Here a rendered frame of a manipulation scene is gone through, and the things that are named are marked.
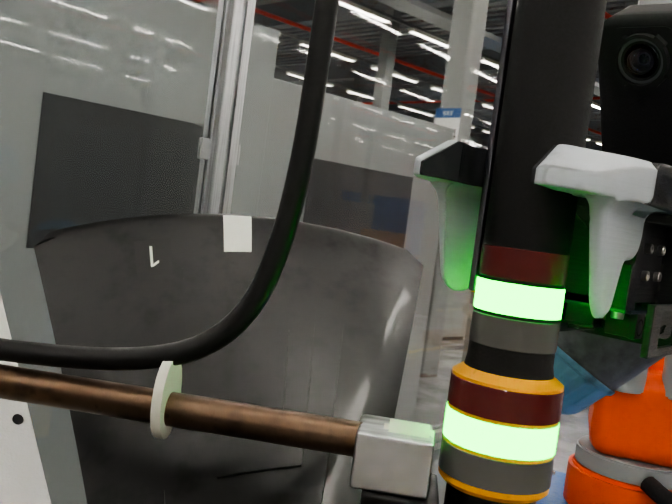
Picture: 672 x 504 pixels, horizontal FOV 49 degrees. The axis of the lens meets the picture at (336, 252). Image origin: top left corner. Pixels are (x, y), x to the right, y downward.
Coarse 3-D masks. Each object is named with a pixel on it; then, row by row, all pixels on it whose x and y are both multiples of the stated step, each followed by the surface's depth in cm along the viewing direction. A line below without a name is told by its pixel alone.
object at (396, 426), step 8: (384, 424) 30; (392, 424) 29; (400, 424) 29; (408, 424) 29; (416, 424) 30; (424, 424) 30; (400, 432) 29; (408, 432) 29; (416, 432) 29; (424, 432) 29; (432, 432) 29
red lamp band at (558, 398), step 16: (464, 384) 28; (448, 400) 29; (464, 400) 28; (480, 400) 27; (496, 400) 27; (512, 400) 27; (528, 400) 27; (544, 400) 27; (560, 400) 28; (480, 416) 27; (496, 416) 27; (512, 416) 27; (528, 416) 27; (544, 416) 27; (560, 416) 28
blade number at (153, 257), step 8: (144, 240) 43; (152, 240) 43; (160, 240) 43; (168, 240) 43; (136, 248) 43; (144, 248) 43; (152, 248) 43; (160, 248) 43; (168, 248) 43; (136, 256) 42; (144, 256) 42; (152, 256) 42; (160, 256) 42; (168, 256) 42; (136, 264) 42; (144, 264) 42; (152, 264) 42; (160, 264) 42; (168, 264) 42; (144, 272) 42; (152, 272) 42; (160, 272) 42; (168, 272) 42
